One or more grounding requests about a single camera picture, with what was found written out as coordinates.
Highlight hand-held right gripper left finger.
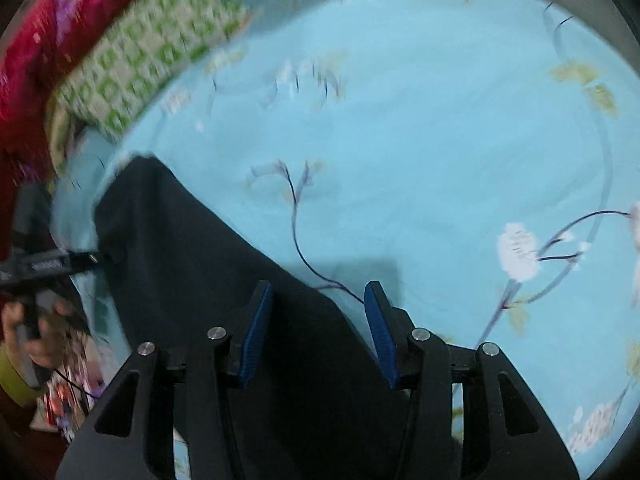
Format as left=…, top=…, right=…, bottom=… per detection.
left=55, top=280, right=275, bottom=480

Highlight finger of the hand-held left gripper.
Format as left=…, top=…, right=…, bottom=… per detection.
left=60, top=250, right=108, bottom=275

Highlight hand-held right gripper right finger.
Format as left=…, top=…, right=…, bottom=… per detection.
left=364, top=280, right=581, bottom=480

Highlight black pants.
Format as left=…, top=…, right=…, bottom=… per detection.
left=92, top=156, right=416, bottom=480

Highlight person's left hand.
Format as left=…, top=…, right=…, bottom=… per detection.
left=2, top=297, right=76, bottom=372

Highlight colourful printed cloth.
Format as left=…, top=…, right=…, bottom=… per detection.
left=30, top=330, right=108, bottom=443

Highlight blue floral bed sheet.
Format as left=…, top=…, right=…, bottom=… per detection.
left=50, top=0, right=640, bottom=480

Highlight green checked pillow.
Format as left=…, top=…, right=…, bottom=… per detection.
left=47, top=0, right=248, bottom=176

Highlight red floral blanket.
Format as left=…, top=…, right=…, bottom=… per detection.
left=0, top=0, right=171, bottom=261

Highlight black cable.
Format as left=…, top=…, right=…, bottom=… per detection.
left=52, top=367, right=97, bottom=413

